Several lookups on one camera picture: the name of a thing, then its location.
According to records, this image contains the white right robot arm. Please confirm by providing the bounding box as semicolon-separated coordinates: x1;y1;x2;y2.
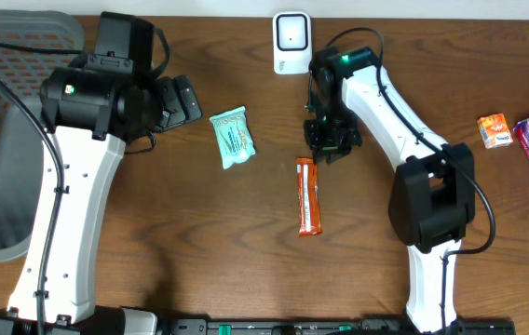
304;47;475;334

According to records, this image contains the red Top chocolate bar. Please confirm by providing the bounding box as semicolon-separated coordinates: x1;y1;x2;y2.
296;157;322;237

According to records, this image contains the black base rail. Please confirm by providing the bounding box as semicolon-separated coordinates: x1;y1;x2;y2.
156;317;516;335

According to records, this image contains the teal snack wrapper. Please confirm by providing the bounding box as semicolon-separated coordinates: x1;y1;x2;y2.
210;106;256;169

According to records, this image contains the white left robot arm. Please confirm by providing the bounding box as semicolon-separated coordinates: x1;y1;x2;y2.
0;67;202;334

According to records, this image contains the small orange juice box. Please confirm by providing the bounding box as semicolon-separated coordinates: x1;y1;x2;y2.
477;114;513;149

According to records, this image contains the grey plastic mesh basket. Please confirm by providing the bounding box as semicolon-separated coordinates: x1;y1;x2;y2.
0;10;85;262

